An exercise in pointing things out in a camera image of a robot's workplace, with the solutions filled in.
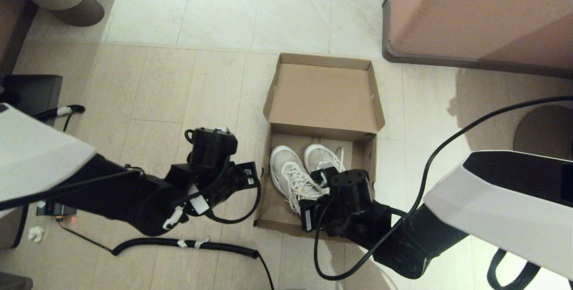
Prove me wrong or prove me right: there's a white lace-up sneaker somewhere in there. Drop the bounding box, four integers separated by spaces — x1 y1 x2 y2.
269 145 331 215
304 143 346 175

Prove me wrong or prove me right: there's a brown cardboard shoe box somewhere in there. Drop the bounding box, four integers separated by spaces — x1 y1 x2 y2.
253 53 386 241

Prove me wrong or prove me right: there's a small power adapter device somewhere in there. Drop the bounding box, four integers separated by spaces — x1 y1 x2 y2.
36 200 77 217

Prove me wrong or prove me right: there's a dark grey square base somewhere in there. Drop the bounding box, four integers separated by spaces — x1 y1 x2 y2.
0 74 64 116

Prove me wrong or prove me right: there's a round brown base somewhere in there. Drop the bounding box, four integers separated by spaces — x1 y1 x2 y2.
513 104 573 154

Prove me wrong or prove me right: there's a pink cabinet with dark plinth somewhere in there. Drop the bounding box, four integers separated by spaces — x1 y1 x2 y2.
381 0 573 80

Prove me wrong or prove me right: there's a brown wooden furniture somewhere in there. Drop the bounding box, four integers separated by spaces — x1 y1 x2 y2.
0 0 39 78

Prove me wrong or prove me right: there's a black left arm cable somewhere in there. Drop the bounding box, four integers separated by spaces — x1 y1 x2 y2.
184 128 262 226

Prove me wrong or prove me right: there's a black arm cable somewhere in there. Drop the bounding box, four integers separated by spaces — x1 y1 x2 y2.
184 128 262 226
312 95 573 281

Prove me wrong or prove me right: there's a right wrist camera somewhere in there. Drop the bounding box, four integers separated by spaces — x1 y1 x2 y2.
311 166 339 188

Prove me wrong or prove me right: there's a black coiled cable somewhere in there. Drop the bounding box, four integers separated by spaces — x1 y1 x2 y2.
58 223 275 290

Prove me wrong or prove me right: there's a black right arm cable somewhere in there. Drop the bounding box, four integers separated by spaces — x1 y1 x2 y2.
312 95 573 281

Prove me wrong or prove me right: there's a black braided cable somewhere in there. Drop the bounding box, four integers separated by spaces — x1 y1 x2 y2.
34 104 86 132

